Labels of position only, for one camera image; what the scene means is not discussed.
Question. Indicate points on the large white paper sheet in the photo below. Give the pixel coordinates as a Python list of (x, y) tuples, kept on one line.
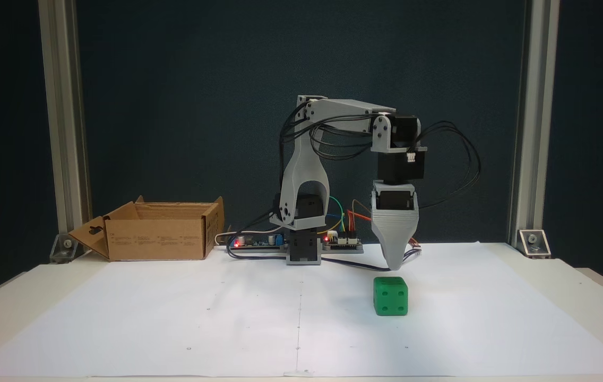
[(174, 329)]

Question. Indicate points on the grey fixed wedge gripper finger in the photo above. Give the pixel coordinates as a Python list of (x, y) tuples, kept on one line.
[(394, 233)]

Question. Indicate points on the metal corner bracket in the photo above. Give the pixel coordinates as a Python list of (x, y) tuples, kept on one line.
[(68, 246), (534, 243)]

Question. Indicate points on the open cardboard box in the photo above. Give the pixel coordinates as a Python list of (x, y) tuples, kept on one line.
[(158, 241)]

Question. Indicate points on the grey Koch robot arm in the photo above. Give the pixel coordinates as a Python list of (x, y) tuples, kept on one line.
[(307, 170)]

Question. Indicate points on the green die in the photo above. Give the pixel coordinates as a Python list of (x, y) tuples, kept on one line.
[(390, 297)]

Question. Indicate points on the circuit board with blue parts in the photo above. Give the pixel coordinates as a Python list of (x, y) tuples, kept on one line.
[(259, 241)]

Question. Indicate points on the circuit board with jumper pins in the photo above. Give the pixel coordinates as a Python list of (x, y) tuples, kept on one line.
[(341, 243)]

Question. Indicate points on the aluminium frame post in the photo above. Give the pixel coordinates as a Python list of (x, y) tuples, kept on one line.
[(535, 106), (65, 106)]

